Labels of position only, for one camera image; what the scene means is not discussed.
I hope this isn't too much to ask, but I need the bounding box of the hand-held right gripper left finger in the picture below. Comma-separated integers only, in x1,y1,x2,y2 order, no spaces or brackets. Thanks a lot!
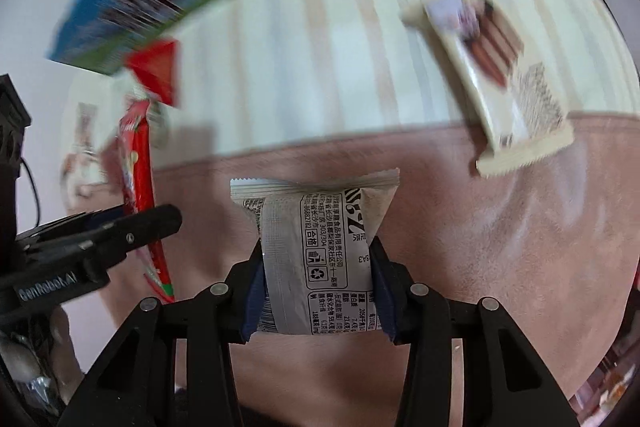
59,241,265,427

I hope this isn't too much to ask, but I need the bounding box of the cat print blanket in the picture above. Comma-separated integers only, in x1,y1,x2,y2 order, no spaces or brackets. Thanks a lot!
59,0,640,427

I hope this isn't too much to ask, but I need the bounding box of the long red snack packet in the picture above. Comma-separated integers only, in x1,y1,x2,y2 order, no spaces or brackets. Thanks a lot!
116,99,177,306

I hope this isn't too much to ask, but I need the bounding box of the silver grey snack packet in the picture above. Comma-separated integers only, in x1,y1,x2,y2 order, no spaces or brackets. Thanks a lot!
229,167,401,337

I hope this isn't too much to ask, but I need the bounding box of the white wafer packet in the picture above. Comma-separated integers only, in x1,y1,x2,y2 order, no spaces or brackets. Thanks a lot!
401,0,576,179

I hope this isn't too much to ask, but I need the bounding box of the red triangular snack packet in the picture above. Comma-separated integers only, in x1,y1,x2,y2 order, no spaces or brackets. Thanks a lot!
123,38,181,108

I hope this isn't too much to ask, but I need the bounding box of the small dog print packet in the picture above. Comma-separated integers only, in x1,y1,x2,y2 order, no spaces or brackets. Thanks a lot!
61,101,118,204

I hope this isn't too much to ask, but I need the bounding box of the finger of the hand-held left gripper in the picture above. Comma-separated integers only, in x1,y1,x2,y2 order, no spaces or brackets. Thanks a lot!
15,207,127,254
75,204,184,266

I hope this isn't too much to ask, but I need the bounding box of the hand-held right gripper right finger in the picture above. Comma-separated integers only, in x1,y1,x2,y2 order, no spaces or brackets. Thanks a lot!
369,238,581,427

